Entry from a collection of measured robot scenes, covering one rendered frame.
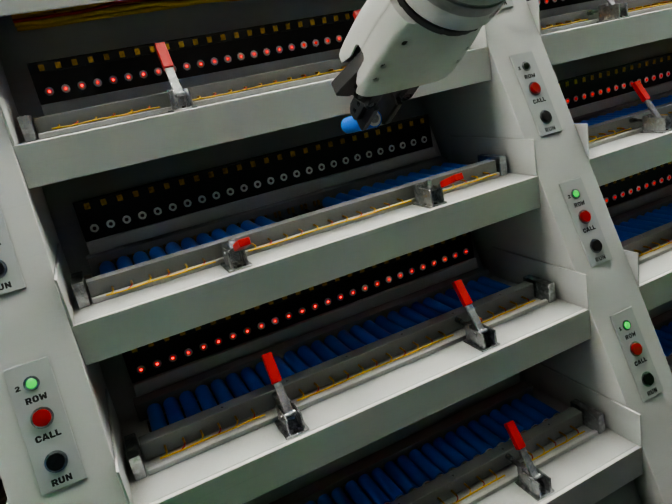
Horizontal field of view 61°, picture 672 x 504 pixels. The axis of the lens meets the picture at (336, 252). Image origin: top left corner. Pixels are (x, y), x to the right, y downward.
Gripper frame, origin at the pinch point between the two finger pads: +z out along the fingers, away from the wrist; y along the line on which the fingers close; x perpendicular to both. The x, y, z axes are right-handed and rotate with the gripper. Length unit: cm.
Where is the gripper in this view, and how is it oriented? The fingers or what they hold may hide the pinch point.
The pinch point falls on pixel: (375, 104)
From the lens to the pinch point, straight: 58.1
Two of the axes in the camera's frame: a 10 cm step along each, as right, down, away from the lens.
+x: 3.8, 9.0, -2.0
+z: -2.6, 3.1, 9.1
